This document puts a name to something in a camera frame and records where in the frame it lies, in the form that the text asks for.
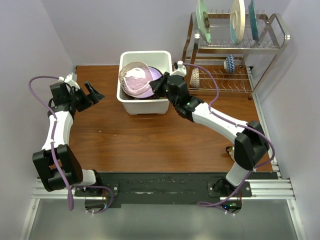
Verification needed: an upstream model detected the clear glass plate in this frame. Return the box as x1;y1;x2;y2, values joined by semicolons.
118;61;153;97

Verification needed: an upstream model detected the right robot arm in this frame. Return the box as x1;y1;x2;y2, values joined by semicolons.
150;74;271;197

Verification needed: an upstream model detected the white plastic bin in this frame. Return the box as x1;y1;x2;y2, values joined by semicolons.
116;50;172;115

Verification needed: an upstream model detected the aluminium frame rail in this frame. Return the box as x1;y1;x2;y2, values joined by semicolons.
220;180;307;240

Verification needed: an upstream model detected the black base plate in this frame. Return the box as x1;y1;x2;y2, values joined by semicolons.
74;171;252;209

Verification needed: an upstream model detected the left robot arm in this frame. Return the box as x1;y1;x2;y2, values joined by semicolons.
32;80;104;196

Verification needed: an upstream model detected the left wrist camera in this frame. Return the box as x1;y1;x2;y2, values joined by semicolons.
57;72;80;91

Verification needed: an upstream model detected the cream blue spiral plate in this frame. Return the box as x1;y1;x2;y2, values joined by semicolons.
229;0;246;45

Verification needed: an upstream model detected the mint plate in rack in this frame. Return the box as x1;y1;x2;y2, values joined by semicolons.
195;0;212;44

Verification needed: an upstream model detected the lavender plate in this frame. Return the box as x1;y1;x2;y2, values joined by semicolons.
124;66;163;99

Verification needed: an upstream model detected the black gold striped plate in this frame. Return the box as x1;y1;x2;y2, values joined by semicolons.
121;66;163;101

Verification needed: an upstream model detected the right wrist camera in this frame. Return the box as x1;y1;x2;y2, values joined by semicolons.
170;60;187;77

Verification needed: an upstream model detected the blue zigzag bowl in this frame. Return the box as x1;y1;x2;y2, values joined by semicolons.
223;54;236;74

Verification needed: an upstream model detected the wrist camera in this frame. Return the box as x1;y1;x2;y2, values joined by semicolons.
170;60;187;77
57;72;80;91

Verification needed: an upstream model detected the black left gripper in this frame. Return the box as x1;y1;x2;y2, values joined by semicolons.
67;81;104;113

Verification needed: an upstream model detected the cream ceramic mug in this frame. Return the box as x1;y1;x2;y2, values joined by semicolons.
225;146;235;161

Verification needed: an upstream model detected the teal plate in rack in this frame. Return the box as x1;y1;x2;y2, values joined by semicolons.
248;0;260;46

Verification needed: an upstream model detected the metal dish rack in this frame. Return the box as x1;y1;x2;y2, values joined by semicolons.
182;12;290;100

